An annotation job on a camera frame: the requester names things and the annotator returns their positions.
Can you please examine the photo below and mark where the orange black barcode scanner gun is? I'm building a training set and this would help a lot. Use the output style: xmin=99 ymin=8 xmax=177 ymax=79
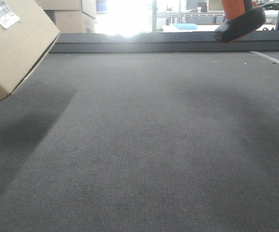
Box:
xmin=214 ymin=0 xmax=266 ymax=43

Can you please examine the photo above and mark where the brown cardboard package box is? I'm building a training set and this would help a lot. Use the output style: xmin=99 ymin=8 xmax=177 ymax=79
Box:
xmin=0 ymin=0 xmax=60 ymax=101

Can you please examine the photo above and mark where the blue tray background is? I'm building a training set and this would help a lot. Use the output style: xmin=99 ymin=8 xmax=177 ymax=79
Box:
xmin=171 ymin=23 xmax=198 ymax=30

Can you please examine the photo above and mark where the stacked cardboard boxes background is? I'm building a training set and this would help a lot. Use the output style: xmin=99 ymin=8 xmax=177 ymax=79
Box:
xmin=36 ymin=0 xmax=97 ymax=33

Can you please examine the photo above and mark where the white shipping label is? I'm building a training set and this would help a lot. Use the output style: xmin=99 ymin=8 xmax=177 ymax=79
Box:
xmin=0 ymin=0 xmax=20 ymax=29

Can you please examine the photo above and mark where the dark raised table edge rail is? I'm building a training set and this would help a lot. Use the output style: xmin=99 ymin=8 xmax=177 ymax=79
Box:
xmin=51 ymin=31 xmax=279 ymax=53

